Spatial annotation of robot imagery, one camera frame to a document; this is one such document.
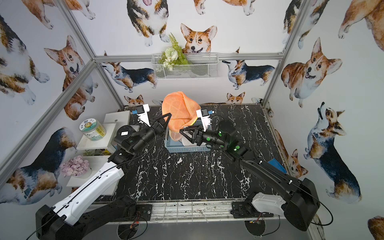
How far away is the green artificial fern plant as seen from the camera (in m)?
0.79

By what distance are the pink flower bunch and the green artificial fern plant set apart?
1.99ft

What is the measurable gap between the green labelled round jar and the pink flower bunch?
0.34 ft

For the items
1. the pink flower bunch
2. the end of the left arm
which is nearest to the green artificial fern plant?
the end of the left arm

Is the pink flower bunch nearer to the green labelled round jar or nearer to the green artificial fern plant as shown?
the green labelled round jar

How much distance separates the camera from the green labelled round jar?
71cm

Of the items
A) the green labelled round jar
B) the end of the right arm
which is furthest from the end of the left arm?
the green labelled round jar

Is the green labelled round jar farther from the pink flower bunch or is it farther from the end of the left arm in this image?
the end of the left arm

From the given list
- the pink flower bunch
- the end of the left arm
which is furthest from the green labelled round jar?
the end of the left arm

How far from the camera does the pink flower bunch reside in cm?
63

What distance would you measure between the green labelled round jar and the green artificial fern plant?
46cm

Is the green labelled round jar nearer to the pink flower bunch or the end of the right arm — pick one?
the pink flower bunch

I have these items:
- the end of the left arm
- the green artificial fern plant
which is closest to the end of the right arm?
the end of the left arm

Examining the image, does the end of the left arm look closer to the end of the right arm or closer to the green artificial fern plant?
the end of the right arm

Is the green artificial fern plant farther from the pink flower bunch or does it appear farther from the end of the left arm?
the pink flower bunch
